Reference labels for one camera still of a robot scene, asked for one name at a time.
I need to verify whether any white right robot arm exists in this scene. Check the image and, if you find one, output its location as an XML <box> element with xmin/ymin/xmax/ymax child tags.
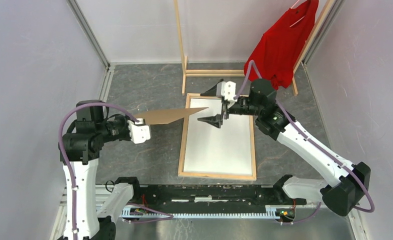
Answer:
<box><xmin>199</xmin><ymin>78</ymin><xmax>375</xmax><ymax>217</ymax></box>

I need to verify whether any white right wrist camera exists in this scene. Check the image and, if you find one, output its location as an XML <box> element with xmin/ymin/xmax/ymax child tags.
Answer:
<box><xmin>215</xmin><ymin>81</ymin><xmax>236</xmax><ymax>102</ymax></box>

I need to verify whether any aluminium rail with cable comb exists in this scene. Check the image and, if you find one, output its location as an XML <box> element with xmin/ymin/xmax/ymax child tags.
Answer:
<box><xmin>120</xmin><ymin>185</ymin><xmax>319</xmax><ymax>219</ymax></box>

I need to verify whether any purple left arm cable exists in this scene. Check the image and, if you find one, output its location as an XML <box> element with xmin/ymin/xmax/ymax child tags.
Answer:
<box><xmin>57</xmin><ymin>101</ymin><xmax>174</xmax><ymax>240</ymax></box>

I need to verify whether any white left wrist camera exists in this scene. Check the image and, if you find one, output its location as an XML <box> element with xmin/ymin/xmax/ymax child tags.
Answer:
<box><xmin>127</xmin><ymin>118</ymin><xmax>152</xmax><ymax>144</ymax></box>

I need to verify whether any white wooden picture frame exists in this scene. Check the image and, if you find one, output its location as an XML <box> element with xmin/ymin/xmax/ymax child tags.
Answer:
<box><xmin>177</xmin><ymin>93</ymin><xmax>258</xmax><ymax>182</ymax></box>

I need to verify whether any red t-shirt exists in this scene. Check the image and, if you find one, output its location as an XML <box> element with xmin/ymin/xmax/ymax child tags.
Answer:
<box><xmin>244</xmin><ymin>0</ymin><xmax>319</xmax><ymax>90</ymax></box>

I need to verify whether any brown backing board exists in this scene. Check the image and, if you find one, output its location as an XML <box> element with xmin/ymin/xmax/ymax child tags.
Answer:
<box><xmin>134</xmin><ymin>107</ymin><xmax>208</xmax><ymax>125</ymax></box>

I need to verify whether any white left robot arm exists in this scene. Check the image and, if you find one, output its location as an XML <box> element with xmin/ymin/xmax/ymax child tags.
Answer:
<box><xmin>58</xmin><ymin>100</ymin><xmax>151</xmax><ymax>240</ymax></box>

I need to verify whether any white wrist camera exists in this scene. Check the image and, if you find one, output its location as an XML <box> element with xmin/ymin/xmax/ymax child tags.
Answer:
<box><xmin>127</xmin><ymin>118</ymin><xmax>152</xmax><ymax>144</ymax></box>
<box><xmin>215</xmin><ymin>81</ymin><xmax>236</xmax><ymax>102</ymax></box>

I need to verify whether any printed photo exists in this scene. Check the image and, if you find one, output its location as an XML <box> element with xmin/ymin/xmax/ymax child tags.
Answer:
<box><xmin>183</xmin><ymin>98</ymin><xmax>253</xmax><ymax>176</ymax></box>

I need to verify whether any wooden clothes rack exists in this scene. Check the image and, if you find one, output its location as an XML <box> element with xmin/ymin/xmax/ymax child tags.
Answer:
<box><xmin>173</xmin><ymin>0</ymin><xmax>338</xmax><ymax>95</ymax></box>

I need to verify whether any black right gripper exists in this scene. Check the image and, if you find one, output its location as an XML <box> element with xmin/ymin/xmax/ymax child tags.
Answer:
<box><xmin>197</xmin><ymin>83</ymin><xmax>262</xmax><ymax>129</ymax></box>

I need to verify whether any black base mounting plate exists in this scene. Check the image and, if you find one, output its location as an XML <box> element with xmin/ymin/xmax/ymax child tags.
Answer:
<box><xmin>129</xmin><ymin>184</ymin><xmax>307</xmax><ymax>214</ymax></box>

